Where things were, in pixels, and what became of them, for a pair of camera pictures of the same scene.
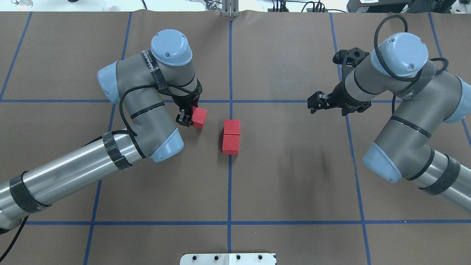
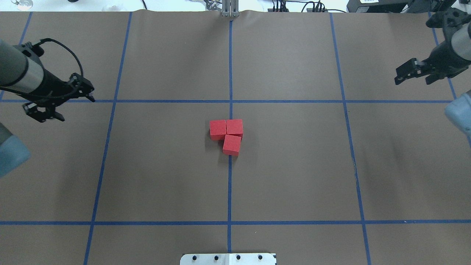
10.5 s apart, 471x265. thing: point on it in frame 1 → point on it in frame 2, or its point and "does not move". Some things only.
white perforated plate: x=229 y=258 does not move
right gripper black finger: x=319 y=100 → x=413 y=66
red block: x=198 y=117 → x=218 y=129
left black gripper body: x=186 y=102 → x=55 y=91
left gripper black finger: x=185 y=120 → x=81 y=86
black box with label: x=377 y=6 does not move
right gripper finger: x=313 y=110 → x=398 y=80
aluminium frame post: x=230 y=8 does not move
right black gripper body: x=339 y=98 → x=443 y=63
